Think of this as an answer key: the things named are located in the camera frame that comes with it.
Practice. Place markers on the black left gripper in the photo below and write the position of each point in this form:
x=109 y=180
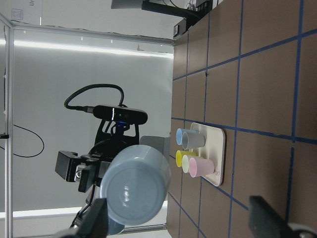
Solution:
x=95 y=223

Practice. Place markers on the pale blue plastic cup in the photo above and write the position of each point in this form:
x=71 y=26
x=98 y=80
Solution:
x=136 y=184

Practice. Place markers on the cream plastic tray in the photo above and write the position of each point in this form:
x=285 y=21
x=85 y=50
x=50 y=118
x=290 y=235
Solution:
x=213 y=150

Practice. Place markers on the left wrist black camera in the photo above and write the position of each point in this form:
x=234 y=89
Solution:
x=120 y=114

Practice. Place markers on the yellow plastic cup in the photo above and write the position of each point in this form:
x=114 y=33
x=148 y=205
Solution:
x=179 y=157

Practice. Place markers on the pink plastic cup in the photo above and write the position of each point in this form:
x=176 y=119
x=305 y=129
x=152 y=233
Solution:
x=200 y=167

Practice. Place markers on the light blue plastic cup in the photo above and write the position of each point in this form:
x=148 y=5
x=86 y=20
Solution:
x=179 y=134

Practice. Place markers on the grey plastic cup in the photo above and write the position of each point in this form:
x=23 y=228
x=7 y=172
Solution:
x=192 y=140

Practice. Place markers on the white plastic cup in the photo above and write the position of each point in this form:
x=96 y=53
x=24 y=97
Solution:
x=188 y=163

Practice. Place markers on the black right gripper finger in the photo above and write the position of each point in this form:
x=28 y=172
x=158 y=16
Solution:
x=264 y=222

